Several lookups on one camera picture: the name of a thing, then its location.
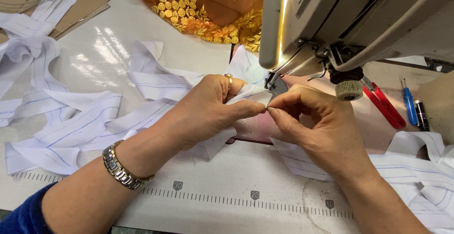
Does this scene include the blue velvet sleeve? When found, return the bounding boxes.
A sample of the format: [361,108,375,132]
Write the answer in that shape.
[0,182,58,234]

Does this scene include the silver and gold wristwatch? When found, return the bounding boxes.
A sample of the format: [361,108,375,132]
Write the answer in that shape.
[102,140,156,191]

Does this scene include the ribbed beige machine knob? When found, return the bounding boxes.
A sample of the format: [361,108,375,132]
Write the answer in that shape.
[330,67,364,102]

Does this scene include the printed measuring scale strip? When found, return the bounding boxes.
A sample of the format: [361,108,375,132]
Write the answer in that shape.
[14,172,356,221]

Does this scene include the red thread snips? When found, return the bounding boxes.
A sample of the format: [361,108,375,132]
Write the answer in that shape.
[361,76,407,130]

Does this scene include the beige industrial sewing machine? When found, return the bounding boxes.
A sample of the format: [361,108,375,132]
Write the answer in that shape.
[258,0,454,102]

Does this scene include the person's right hand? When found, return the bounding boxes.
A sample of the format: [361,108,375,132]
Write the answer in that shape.
[266,84,376,184]

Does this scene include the orange gold-embroidered fabric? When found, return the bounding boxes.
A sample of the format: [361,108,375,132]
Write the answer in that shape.
[126,0,265,52]

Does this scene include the pile of white fabric strips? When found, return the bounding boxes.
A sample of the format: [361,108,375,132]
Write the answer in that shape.
[0,0,206,176]

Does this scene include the brown cardboard pattern pieces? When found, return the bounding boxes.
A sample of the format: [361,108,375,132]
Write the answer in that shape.
[0,0,120,45]

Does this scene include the person's left hand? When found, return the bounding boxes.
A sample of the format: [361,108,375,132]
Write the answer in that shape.
[153,73,266,152]

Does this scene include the long white lined fabric band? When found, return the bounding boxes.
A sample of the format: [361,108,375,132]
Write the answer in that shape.
[270,131,454,234]

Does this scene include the black cylindrical pen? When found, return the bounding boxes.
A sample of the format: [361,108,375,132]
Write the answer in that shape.
[414,100,430,132]

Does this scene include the metal presser foot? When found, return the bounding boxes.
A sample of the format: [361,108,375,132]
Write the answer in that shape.
[264,72,281,93]

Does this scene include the blue seam ripper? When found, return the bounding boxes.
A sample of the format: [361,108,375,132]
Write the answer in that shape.
[401,78,419,126]

